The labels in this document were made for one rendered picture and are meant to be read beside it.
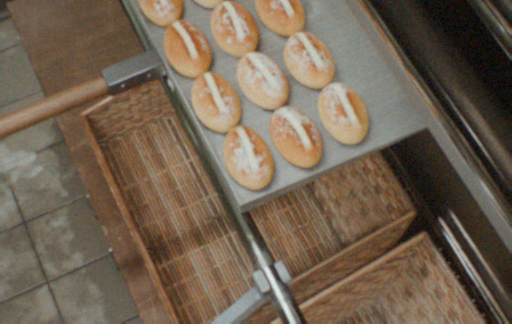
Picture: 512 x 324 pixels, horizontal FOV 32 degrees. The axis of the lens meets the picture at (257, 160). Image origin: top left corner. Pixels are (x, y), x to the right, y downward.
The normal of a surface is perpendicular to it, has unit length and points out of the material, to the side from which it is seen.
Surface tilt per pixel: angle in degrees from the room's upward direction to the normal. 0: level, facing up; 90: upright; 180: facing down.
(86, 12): 0
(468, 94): 10
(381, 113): 0
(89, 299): 0
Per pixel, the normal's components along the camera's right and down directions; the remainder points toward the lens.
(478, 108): 0.13, -0.52
